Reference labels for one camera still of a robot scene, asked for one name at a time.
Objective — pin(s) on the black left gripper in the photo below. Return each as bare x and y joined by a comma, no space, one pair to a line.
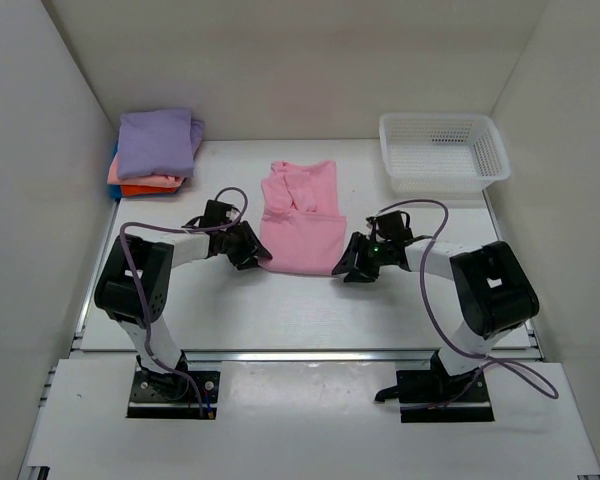
252,246

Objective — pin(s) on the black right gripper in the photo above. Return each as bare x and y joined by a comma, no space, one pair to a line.
353,263

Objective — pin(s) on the pink t-shirt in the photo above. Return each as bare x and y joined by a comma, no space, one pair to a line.
301,225

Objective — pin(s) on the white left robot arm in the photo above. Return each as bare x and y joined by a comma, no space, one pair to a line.
133,286

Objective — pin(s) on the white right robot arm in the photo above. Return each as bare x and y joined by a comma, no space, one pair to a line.
494,293

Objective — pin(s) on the white plastic basket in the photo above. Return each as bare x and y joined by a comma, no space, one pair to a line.
441,152

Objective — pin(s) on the folded orange t-shirt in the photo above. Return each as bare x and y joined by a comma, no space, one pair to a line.
144,190

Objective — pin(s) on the folded purple t-shirt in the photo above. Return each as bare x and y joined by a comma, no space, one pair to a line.
160,142

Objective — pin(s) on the folded blue t-shirt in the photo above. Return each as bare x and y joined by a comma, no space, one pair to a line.
115,190

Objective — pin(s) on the folded salmon t-shirt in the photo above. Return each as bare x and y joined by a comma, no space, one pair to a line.
158,181

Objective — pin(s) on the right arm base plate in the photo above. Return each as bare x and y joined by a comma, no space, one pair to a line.
426,397

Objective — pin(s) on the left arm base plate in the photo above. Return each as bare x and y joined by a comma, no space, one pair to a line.
167,396

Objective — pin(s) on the aluminium table edge rail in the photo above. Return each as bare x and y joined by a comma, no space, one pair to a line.
213,310

